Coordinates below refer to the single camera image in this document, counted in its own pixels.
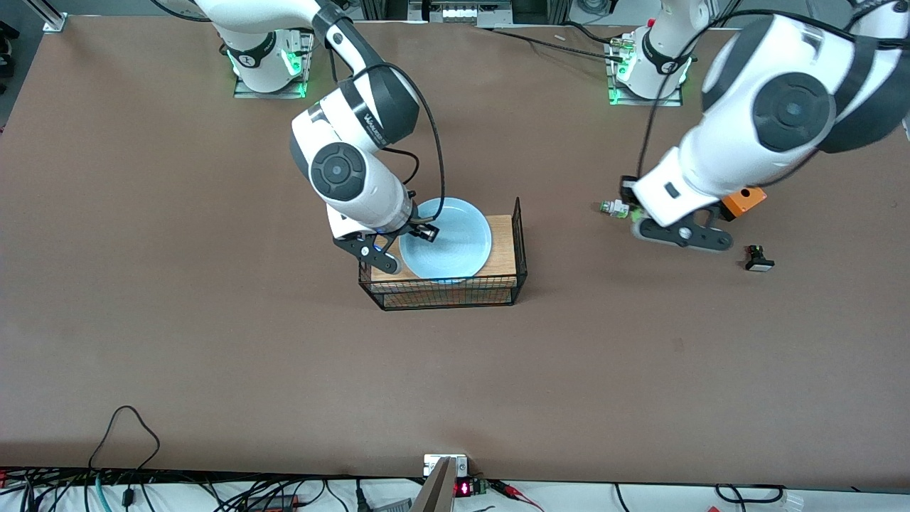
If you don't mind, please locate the light blue plate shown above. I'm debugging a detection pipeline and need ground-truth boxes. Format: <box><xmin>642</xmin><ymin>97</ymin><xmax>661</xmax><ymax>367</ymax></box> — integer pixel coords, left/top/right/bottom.
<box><xmin>398</xmin><ymin>197</ymin><xmax>493</xmax><ymax>282</ymax></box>

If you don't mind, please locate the wooden shelf board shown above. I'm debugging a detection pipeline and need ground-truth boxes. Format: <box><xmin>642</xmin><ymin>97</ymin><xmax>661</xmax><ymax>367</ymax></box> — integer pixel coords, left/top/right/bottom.
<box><xmin>370</xmin><ymin>215</ymin><xmax>518</xmax><ymax>308</ymax></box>

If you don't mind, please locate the grey metal bar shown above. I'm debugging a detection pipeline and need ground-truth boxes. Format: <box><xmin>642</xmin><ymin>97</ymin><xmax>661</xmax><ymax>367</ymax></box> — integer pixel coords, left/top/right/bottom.
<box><xmin>411</xmin><ymin>457</ymin><xmax>456</xmax><ymax>512</ymax></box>

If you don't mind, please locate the aluminium corner profile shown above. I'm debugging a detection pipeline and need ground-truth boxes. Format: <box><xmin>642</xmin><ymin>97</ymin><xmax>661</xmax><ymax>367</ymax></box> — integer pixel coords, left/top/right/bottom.
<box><xmin>27</xmin><ymin>0</ymin><xmax>68</xmax><ymax>33</ymax></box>

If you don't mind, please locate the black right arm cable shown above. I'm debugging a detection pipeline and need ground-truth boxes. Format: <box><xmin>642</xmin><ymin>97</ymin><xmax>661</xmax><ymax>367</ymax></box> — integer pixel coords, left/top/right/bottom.
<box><xmin>331</xmin><ymin>39</ymin><xmax>446</xmax><ymax>230</ymax></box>

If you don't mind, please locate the black wire basket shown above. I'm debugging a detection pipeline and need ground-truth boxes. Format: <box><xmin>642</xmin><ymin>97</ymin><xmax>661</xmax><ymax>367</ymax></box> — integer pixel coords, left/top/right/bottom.
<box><xmin>358</xmin><ymin>197</ymin><xmax>529</xmax><ymax>311</ymax></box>

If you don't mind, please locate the orange button enclosure box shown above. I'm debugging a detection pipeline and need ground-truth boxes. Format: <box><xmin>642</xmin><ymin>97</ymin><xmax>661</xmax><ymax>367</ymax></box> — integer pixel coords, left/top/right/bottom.
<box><xmin>720</xmin><ymin>186</ymin><xmax>769</xmax><ymax>218</ymax></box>

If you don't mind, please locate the black cable to arm base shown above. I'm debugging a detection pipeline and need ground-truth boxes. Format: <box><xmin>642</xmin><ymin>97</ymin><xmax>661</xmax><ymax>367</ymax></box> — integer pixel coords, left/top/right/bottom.
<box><xmin>478</xmin><ymin>27</ymin><xmax>626</xmax><ymax>62</ymax></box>

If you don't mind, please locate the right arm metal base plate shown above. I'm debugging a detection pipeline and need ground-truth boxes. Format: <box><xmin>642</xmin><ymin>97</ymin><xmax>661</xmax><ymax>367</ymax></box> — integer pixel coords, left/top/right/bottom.
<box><xmin>233</xmin><ymin>28</ymin><xmax>314</xmax><ymax>99</ymax></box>

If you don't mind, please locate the metal frame with light strip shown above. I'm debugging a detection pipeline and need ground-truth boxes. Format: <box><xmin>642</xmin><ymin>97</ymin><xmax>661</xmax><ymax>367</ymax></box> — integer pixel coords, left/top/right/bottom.
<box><xmin>407</xmin><ymin>0</ymin><xmax>514</xmax><ymax>29</ymax></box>

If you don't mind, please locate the white mounting bracket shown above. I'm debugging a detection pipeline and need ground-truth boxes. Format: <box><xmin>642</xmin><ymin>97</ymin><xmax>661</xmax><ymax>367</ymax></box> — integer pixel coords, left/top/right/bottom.
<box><xmin>424</xmin><ymin>454</ymin><xmax>469</xmax><ymax>477</ymax></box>

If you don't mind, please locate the red probe wire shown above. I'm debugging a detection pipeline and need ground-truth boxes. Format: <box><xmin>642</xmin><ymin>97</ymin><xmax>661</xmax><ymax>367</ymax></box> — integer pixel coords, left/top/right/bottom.
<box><xmin>491</xmin><ymin>481</ymin><xmax>545</xmax><ymax>512</ymax></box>

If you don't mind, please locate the black cable with flat loop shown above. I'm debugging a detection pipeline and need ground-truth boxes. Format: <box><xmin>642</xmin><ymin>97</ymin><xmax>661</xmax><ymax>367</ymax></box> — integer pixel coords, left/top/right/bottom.
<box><xmin>714</xmin><ymin>484</ymin><xmax>786</xmax><ymax>506</ymax></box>

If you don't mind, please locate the black looped cable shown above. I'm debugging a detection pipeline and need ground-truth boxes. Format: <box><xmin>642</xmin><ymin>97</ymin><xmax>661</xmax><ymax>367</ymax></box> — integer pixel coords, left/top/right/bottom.
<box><xmin>87</xmin><ymin>405</ymin><xmax>161</xmax><ymax>471</ymax></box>

